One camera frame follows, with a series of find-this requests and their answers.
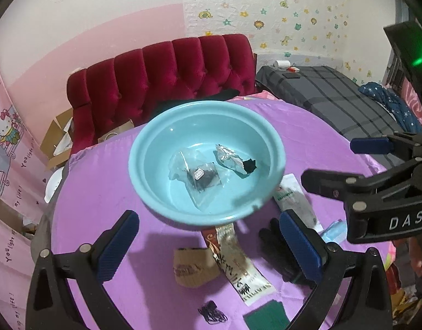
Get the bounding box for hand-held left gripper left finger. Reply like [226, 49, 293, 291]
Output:
[25, 210, 140, 330]

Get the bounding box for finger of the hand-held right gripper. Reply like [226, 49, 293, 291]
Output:
[300, 160, 421, 211]
[349, 131, 422, 160]

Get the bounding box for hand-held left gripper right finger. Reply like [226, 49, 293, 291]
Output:
[279, 209, 394, 330]

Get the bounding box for black glove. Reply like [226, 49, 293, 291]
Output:
[259, 218, 315, 284]

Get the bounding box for white snack packet green label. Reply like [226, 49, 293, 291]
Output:
[274, 174, 323, 232]

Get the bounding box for light blue packet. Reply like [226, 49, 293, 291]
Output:
[319, 220, 349, 244]

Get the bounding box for brown white sachet wrapper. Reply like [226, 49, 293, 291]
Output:
[201, 223, 277, 306]

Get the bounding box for light blue plastic basin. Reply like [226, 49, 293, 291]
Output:
[128, 101, 287, 227]

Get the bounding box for blue star-print cloth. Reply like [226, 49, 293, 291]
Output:
[358, 82, 422, 134]

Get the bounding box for purple quilted table cover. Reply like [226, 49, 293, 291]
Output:
[47, 94, 394, 330]

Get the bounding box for brown cardboard sleeve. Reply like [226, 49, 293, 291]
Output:
[173, 247, 221, 287]

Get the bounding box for green sponge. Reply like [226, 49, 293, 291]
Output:
[243, 300, 290, 330]

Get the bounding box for white bowl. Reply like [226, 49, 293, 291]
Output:
[44, 168, 64, 203]

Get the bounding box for crumpled silver wrapper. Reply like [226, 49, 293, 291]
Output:
[214, 144, 258, 178]

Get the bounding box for clear plastic bag dark contents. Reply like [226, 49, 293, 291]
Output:
[168, 148, 225, 210]

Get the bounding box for open cardboard box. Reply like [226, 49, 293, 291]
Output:
[40, 108, 74, 171]

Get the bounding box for pink cartoon curtain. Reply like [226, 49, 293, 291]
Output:
[0, 45, 56, 317]

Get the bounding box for red tufted velvet sofa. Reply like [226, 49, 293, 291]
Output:
[66, 34, 258, 155]

